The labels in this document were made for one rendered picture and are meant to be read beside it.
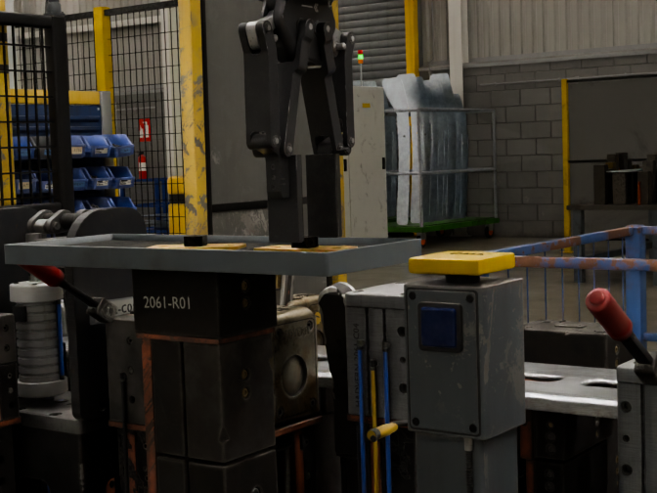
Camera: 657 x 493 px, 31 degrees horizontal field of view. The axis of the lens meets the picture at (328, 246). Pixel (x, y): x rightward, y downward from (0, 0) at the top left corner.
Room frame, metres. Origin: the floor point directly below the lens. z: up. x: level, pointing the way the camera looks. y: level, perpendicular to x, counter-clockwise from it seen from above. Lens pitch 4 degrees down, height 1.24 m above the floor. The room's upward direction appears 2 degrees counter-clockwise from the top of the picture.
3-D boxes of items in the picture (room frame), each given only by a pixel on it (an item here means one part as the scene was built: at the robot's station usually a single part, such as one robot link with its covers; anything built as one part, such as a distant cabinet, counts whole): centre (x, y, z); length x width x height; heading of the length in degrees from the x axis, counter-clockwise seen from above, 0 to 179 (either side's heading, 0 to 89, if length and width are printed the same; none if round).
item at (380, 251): (1.05, 0.11, 1.16); 0.37 x 0.14 x 0.02; 54
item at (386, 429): (1.05, -0.07, 1.00); 0.12 x 0.01 x 0.01; 144
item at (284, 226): (0.96, 0.03, 1.20); 0.03 x 0.01 x 0.07; 57
